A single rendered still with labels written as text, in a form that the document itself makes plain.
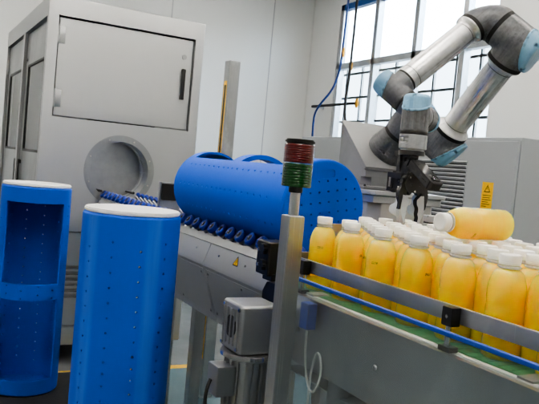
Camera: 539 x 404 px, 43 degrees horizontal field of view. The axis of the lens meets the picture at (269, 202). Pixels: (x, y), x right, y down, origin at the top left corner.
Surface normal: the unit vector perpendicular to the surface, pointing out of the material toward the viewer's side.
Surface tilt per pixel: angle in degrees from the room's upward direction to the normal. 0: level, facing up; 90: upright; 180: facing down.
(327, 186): 90
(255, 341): 90
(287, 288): 90
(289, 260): 90
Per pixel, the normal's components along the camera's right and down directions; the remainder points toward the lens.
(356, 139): 0.40, -0.66
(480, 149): -0.89, -0.06
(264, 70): 0.44, 0.09
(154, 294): 0.69, 0.11
